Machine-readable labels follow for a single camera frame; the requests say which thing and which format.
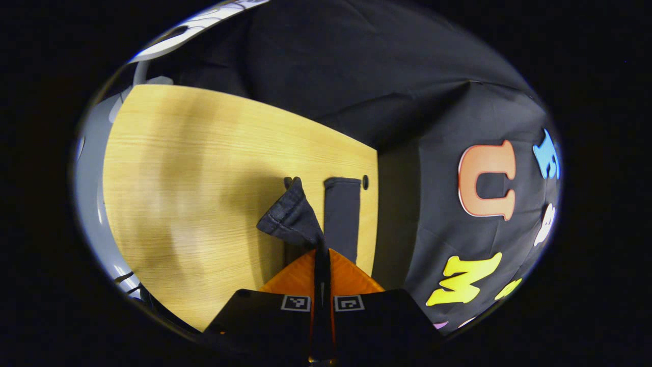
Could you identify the dark blue jeans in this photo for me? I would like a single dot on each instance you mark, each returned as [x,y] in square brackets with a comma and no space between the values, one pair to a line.
[341,219]

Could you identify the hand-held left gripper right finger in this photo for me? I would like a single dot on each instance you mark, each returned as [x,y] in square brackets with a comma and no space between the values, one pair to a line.
[382,321]

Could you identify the black backdrop cloth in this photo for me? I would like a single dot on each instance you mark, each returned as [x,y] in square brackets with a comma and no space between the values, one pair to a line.
[387,81]

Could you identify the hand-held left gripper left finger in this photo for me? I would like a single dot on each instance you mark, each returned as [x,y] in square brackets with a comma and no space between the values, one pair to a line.
[265,321]

